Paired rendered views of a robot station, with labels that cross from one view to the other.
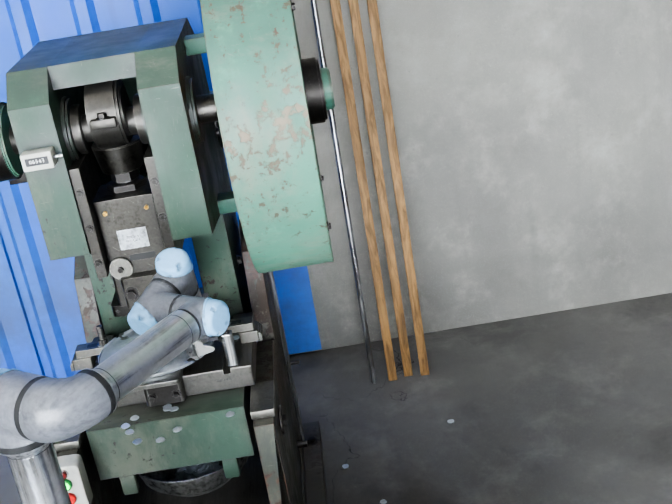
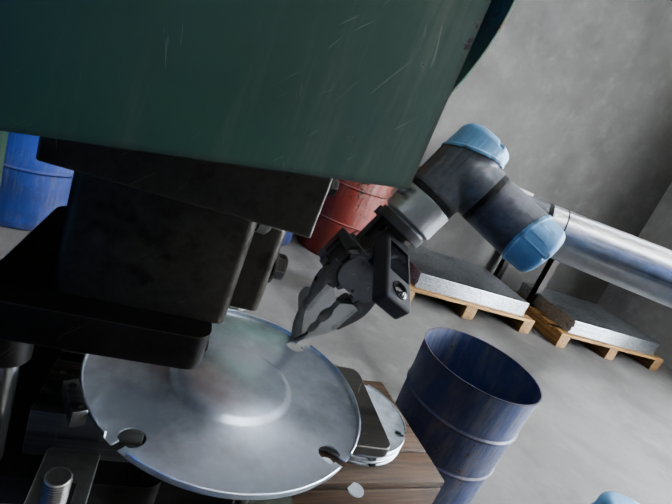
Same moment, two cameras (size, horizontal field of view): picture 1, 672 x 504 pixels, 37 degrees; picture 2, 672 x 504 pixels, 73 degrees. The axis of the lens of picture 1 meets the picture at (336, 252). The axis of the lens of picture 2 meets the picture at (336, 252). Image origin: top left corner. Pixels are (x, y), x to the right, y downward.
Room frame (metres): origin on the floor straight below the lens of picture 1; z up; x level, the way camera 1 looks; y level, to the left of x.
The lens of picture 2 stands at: (2.33, 0.89, 1.09)
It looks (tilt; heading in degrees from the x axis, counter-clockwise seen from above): 17 degrees down; 249
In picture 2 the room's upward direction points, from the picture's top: 22 degrees clockwise
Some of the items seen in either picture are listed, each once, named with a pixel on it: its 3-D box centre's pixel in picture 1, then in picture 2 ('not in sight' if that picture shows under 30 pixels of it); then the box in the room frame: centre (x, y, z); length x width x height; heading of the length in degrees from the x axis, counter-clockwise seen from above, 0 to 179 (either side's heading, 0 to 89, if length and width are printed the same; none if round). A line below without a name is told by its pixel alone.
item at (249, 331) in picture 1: (227, 322); not in sight; (2.35, 0.31, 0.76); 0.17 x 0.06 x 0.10; 90
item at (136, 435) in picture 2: not in sight; (105, 381); (2.35, 0.48, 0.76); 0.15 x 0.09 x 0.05; 90
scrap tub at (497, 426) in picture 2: not in sight; (451, 417); (1.25, -0.24, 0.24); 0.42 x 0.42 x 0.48
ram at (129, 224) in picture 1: (137, 241); (222, 120); (2.31, 0.48, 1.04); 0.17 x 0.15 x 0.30; 0
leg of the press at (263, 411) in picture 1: (284, 389); not in sight; (2.49, 0.21, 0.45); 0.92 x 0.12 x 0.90; 0
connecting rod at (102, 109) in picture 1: (117, 147); not in sight; (2.35, 0.48, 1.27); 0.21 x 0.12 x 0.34; 0
